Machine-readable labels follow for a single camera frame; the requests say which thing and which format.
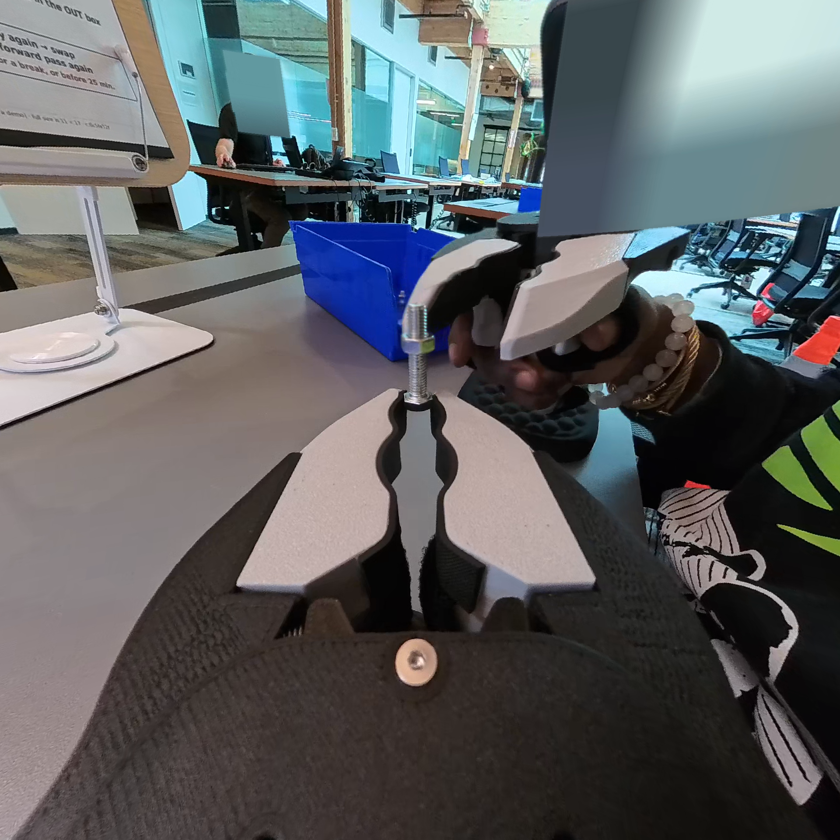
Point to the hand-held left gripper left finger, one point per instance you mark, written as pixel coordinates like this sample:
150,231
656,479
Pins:
315,518

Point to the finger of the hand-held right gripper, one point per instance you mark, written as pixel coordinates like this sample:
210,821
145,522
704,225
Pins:
453,262
564,295

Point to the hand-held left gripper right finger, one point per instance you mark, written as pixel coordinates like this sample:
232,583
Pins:
518,518

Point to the small steel hex nut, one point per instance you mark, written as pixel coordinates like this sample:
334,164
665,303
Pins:
418,342

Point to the blue plastic bin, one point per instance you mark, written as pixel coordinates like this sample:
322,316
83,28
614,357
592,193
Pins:
528,200
341,282

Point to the long steel hex bolt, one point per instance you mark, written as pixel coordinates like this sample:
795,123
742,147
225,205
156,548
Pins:
418,374

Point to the person's right forearm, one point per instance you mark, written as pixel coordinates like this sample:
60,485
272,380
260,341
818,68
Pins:
754,420

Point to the person's right hand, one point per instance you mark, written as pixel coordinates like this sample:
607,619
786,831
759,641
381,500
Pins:
525,384

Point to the wood-topped office desk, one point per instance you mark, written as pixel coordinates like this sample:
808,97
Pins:
295,176
479,208

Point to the black honeycomb wrist rest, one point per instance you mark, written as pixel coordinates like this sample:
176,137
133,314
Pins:
564,426

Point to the row of black office chairs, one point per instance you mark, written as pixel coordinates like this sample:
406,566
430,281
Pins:
787,262

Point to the green hanging plant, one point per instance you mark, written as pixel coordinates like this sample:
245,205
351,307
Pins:
533,144

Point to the black backpack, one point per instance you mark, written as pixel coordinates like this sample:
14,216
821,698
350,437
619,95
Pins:
313,157

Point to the black white patterned pants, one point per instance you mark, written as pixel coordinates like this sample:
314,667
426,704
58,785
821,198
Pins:
695,525

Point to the black keyboard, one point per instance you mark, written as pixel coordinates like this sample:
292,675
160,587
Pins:
266,168

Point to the white poster stand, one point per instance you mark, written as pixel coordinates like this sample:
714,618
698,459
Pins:
144,348

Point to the black angled table legs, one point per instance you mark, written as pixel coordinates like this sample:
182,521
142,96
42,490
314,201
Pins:
6,275

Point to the instruction poster on tan board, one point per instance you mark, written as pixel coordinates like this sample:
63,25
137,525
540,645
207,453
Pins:
65,79

